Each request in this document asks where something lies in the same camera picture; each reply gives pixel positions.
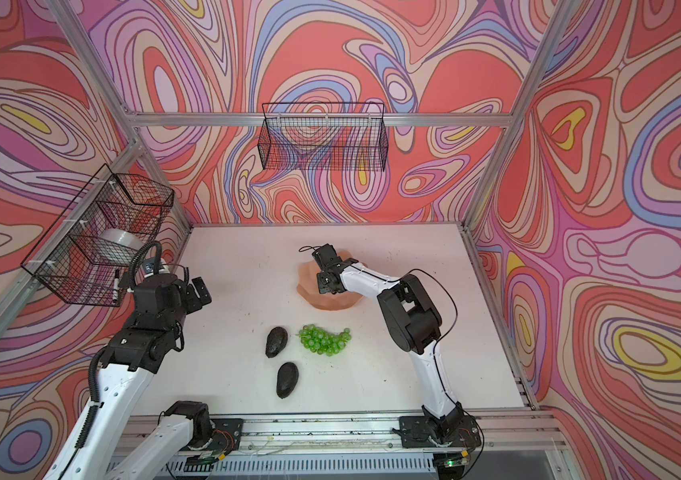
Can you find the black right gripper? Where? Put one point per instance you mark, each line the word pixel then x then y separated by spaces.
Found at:
pixel 322 284

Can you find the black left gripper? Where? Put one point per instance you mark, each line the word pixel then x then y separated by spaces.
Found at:
pixel 194 302

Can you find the green grape bunch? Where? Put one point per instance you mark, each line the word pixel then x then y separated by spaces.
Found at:
pixel 323 342

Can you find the dark avocado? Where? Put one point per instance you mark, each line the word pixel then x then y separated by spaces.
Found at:
pixel 286 379
pixel 276 341

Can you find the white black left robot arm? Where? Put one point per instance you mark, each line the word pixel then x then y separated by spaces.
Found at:
pixel 120 372

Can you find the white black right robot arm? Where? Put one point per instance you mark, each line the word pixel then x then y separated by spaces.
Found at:
pixel 413 322

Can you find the pink wavy fruit bowl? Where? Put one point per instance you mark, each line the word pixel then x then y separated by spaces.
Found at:
pixel 308 288

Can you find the black marker pen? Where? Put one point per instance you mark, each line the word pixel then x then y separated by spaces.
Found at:
pixel 116 287

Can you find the white tape roll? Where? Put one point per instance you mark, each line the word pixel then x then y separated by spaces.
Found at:
pixel 116 247

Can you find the black wire basket left wall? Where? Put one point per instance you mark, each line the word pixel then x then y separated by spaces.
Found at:
pixel 102 228

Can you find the black wire basket wall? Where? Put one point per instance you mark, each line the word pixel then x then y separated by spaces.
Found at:
pixel 324 136
pixel 102 228

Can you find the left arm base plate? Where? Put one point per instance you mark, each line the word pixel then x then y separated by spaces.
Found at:
pixel 226 436

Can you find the black wire basket back wall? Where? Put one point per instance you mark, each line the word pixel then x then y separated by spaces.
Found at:
pixel 324 136

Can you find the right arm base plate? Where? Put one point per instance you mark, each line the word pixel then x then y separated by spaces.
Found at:
pixel 426 432

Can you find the aluminium front rail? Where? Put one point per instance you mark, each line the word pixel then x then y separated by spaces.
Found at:
pixel 517 444

